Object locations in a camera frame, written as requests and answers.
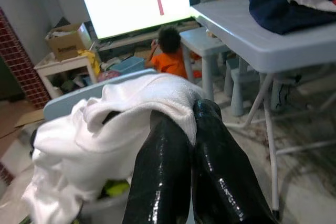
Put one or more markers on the white side table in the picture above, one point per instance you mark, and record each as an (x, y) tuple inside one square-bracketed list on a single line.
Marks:
[(63, 64)]

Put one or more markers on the grey television stand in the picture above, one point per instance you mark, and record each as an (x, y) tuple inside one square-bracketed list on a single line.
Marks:
[(118, 44)]

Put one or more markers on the light blue folding table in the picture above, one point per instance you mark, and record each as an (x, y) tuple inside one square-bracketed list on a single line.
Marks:
[(249, 30)]

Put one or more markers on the white shirt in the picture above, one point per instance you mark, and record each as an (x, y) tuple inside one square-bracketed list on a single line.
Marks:
[(92, 142)]

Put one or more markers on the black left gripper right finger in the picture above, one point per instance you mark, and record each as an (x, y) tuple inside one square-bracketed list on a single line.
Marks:
[(223, 176)]

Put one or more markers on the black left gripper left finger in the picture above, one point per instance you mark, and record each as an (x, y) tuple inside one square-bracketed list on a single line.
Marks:
[(162, 176)]

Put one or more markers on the light blue children stool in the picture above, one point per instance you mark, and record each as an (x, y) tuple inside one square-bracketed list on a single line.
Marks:
[(237, 90)]

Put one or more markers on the navy elastic waist garment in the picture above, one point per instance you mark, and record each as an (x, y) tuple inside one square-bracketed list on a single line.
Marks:
[(275, 16)]

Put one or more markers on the brown cardboard box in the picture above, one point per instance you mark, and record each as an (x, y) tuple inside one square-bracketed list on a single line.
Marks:
[(65, 45)]

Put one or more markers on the yellow green cloth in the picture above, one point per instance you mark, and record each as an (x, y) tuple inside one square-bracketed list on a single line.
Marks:
[(118, 188)]

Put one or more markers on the light blue children table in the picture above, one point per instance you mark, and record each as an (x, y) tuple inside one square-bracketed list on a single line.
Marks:
[(199, 40)]

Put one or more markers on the flat cardboard sheet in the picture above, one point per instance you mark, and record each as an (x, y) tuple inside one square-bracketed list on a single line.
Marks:
[(29, 119)]

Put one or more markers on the yellow plastic item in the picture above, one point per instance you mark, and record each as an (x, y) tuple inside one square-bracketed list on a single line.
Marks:
[(90, 56)]

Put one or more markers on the red brick pattern panel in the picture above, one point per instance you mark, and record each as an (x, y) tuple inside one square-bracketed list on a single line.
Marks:
[(21, 64)]

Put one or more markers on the child in orange shirt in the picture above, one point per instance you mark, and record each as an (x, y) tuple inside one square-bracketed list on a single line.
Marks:
[(170, 64)]

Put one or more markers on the blue plastic bin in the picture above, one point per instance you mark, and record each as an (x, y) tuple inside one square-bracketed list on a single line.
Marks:
[(128, 65)]

